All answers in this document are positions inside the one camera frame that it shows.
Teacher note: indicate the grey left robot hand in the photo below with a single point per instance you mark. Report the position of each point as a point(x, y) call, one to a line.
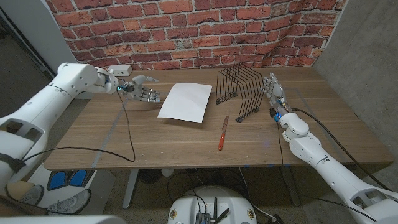
point(140, 91)

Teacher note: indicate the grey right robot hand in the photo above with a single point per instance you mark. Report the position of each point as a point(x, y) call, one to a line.
point(276, 93)

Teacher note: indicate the white paper file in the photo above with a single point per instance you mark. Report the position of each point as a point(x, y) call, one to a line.
point(186, 102)

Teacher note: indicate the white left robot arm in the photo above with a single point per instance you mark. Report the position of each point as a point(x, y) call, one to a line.
point(46, 102)

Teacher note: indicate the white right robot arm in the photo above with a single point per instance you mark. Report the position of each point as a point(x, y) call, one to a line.
point(329, 174)

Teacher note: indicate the black box with antennas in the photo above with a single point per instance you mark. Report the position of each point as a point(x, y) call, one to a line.
point(202, 217)

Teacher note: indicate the white power strip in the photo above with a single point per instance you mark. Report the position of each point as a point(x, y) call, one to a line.
point(122, 70)

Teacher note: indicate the red brick printed backdrop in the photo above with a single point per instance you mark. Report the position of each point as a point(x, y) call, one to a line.
point(186, 31)

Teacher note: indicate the white table leg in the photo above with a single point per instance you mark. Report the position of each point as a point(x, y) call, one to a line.
point(290, 186)
point(130, 186)

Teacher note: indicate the white mat with blue footprints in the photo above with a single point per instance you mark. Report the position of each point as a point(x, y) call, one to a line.
point(99, 186)

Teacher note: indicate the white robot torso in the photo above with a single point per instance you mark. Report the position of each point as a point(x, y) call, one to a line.
point(186, 205)

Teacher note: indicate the grey sneaker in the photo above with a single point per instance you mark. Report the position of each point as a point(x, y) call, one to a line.
point(70, 203)
point(32, 196)

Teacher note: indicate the person's leg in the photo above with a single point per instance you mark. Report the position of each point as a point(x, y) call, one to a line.
point(25, 211)

